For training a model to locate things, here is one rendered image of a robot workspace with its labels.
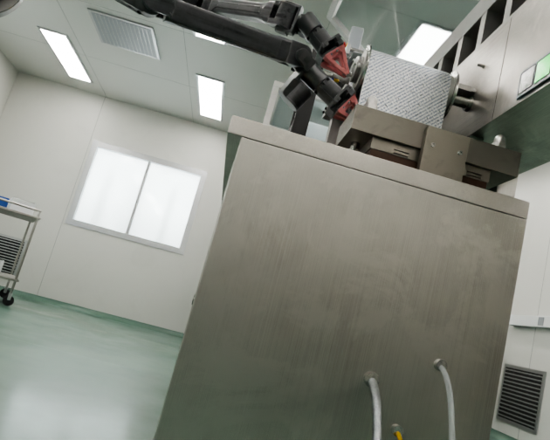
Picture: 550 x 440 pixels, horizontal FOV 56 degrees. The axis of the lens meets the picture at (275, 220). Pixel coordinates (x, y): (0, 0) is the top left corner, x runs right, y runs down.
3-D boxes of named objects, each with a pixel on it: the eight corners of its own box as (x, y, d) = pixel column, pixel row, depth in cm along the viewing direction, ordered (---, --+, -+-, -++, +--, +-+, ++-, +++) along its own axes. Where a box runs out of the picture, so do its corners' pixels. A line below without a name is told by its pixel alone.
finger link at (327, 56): (340, 76, 141) (319, 49, 142) (333, 87, 148) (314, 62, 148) (359, 64, 142) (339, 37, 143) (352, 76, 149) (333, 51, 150)
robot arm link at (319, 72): (313, 57, 134) (312, 65, 140) (295, 76, 134) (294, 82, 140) (333, 76, 134) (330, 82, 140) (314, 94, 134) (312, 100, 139)
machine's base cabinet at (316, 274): (184, 379, 336) (220, 252, 352) (278, 403, 341) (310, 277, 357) (106, 593, 89) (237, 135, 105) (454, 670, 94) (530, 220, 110)
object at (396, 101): (348, 141, 135) (364, 79, 139) (432, 167, 137) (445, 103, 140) (348, 141, 135) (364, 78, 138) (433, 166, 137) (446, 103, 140)
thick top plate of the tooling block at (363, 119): (333, 148, 130) (340, 127, 131) (481, 192, 133) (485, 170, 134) (350, 127, 114) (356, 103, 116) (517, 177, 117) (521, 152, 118)
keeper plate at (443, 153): (415, 173, 115) (424, 127, 117) (457, 185, 115) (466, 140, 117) (419, 170, 112) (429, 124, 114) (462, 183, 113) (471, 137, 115)
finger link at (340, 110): (357, 130, 133) (331, 105, 133) (350, 139, 140) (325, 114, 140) (374, 113, 134) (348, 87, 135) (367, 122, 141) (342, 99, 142)
